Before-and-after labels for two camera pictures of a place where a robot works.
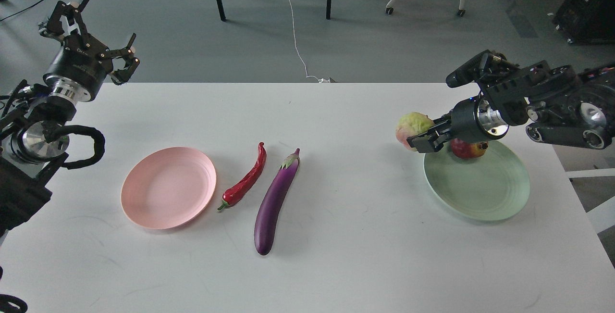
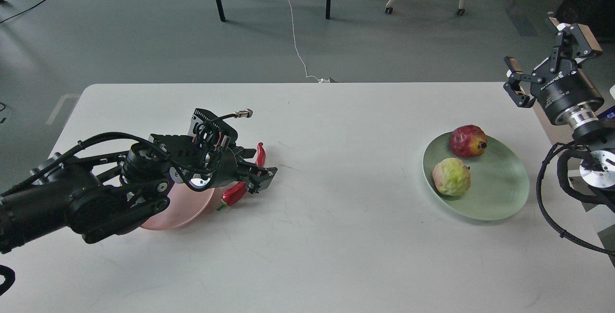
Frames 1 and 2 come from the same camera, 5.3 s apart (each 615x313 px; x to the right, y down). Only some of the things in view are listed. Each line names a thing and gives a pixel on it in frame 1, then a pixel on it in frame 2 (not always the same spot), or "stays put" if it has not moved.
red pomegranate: (466, 150) stays put
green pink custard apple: (412, 124) → (451, 177)
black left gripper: (80, 68) → (224, 166)
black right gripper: (473, 120) → (567, 94)
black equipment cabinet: (587, 15) stays put
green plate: (494, 186) stays put
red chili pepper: (233, 193) stays put
